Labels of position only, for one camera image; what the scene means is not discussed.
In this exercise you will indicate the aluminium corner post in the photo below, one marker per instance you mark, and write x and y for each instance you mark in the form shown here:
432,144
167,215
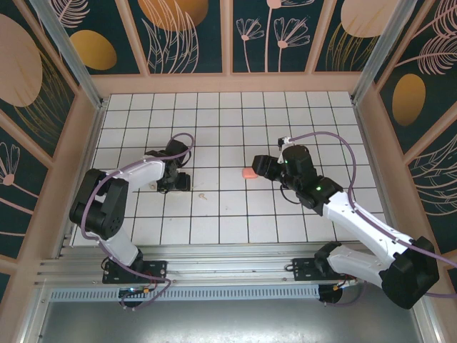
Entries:
66,46
391,46

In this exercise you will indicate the aluminium side rail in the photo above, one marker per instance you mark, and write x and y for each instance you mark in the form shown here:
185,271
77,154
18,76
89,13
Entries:
89,143
367,143

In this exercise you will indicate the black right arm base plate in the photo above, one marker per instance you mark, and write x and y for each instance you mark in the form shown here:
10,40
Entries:
303,269

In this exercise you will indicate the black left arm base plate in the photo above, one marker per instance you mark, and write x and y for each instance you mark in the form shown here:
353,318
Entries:
157,269

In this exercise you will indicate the pink earbud charging case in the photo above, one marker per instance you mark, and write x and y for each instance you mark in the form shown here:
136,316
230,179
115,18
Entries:
248,174

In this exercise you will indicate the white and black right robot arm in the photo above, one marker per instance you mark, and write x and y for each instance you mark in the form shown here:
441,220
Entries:
357,218

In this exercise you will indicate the grey metal sheet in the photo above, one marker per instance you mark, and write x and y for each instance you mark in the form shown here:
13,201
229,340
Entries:
228,321

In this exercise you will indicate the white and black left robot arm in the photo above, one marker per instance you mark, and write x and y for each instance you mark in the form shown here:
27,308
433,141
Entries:
135,171

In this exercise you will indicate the aluminium mounting rail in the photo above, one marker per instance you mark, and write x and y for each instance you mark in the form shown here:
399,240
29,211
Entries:
228,266

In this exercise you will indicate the beige earbud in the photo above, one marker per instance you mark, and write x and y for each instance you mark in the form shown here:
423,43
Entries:
153,185
202,195

